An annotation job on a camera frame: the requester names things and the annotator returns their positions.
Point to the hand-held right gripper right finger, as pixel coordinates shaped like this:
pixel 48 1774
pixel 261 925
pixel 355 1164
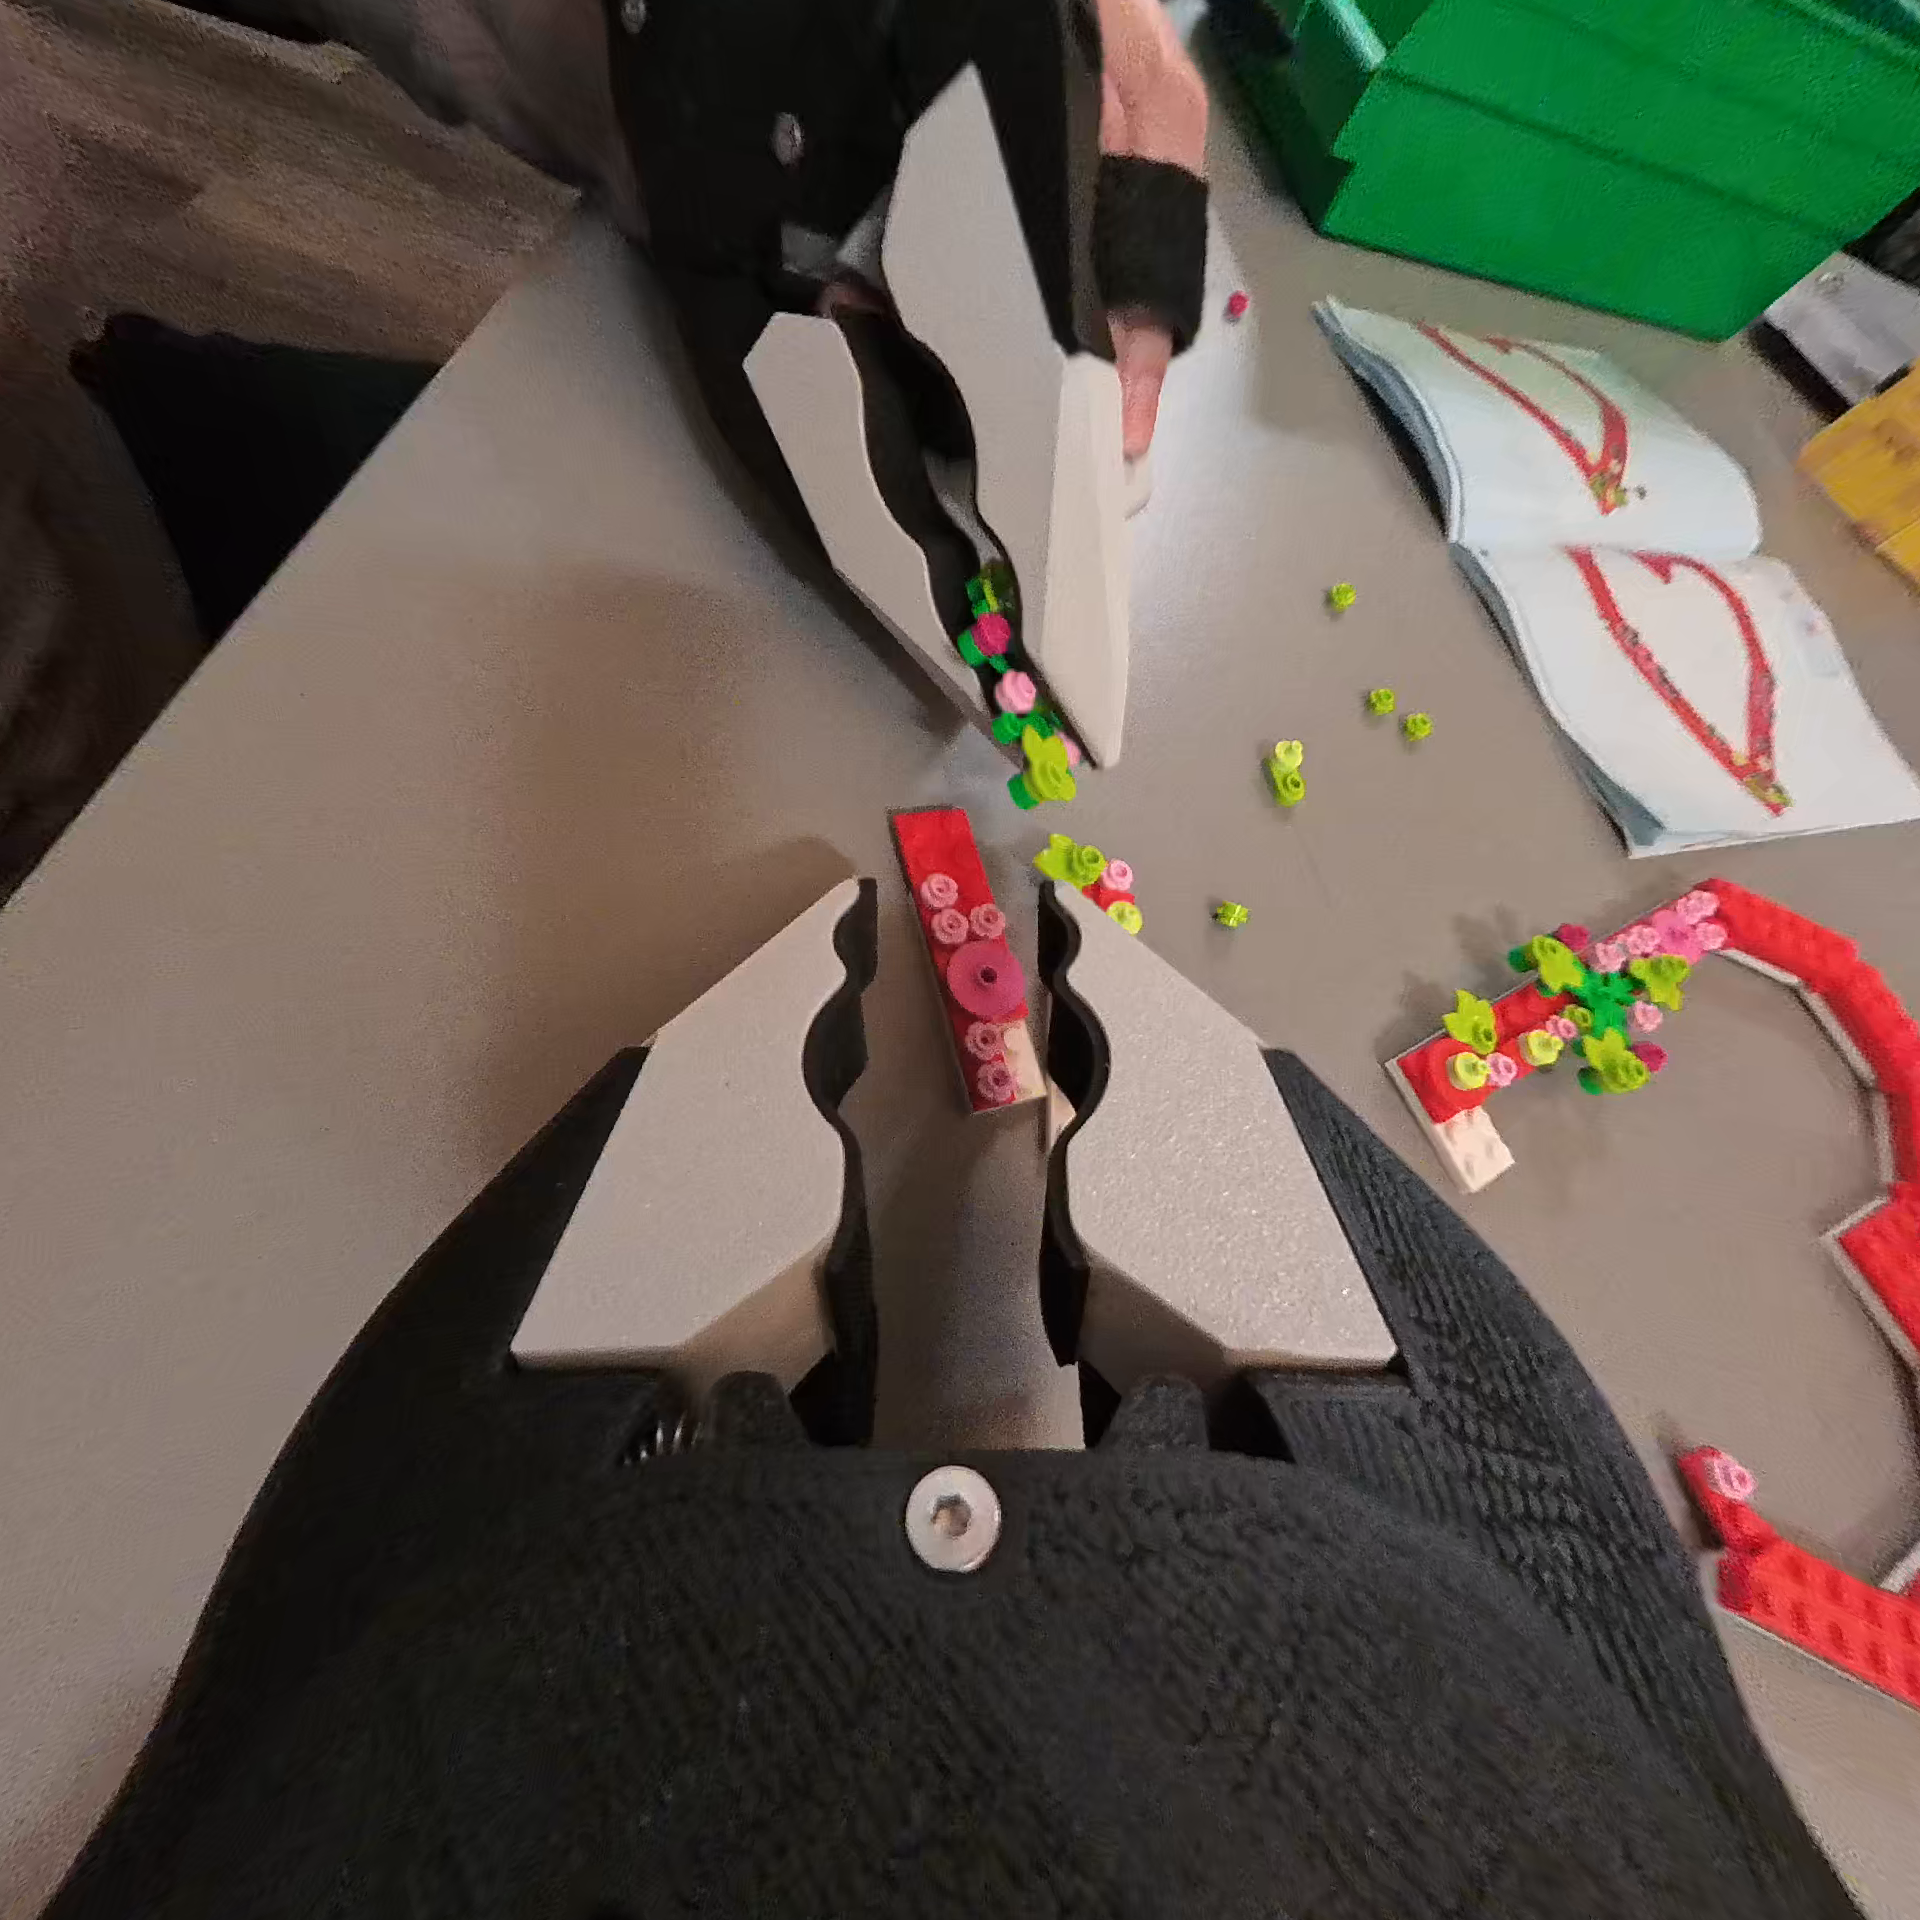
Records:
pixel 1213 1200

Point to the red lego heart frame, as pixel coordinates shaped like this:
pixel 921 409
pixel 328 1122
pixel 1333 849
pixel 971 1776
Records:
pixel 1785 960

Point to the lime double lego piece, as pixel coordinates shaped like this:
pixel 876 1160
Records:
pixel 1286 774

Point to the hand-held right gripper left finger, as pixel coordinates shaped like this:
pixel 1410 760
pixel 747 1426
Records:
pixel 691 1200

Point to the red lego strip pink flowers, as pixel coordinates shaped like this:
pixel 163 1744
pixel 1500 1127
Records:
pixel 960 945

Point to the green plastic bin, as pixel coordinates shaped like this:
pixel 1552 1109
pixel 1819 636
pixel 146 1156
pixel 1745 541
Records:
pixel 1651 44
pixel 1574 212

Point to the lego instruction booklet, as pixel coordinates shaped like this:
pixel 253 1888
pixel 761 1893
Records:
pixel 1588 480

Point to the person's left hand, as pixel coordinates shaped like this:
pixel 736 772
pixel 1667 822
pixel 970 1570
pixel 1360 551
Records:
pixel 1147 77

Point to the green lego flower cluster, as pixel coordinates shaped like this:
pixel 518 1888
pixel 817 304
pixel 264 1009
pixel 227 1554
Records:
pixel 1026 720

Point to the red lego strip lime leaves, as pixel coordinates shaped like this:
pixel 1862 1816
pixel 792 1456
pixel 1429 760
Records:
pixel 1088 870

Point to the grey flat object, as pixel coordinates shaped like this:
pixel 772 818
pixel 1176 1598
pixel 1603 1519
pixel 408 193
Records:
pixel 1837 330

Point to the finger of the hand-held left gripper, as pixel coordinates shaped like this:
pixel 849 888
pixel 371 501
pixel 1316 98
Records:
pixel 826 452
pixel 990 300

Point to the yellow box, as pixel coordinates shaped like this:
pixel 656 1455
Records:
pixel 1874 465

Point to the red lego curved segment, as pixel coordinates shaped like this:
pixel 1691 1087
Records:
pixel 1814 1606

